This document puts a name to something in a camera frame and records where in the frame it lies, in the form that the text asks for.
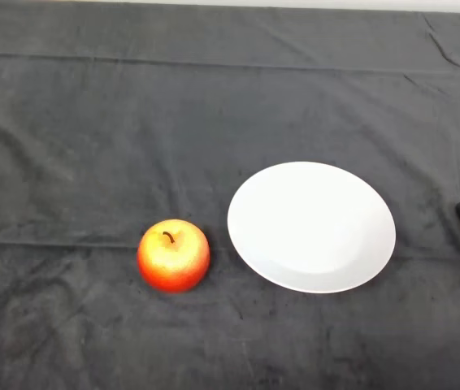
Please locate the red yellow apple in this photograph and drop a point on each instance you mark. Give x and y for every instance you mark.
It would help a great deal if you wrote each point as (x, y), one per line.
(173, 264)

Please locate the dark grey cloth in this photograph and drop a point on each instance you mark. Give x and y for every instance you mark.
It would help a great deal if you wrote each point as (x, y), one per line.
(92, 122)

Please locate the white round plate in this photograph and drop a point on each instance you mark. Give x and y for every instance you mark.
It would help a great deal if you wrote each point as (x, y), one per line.
(311, 227)

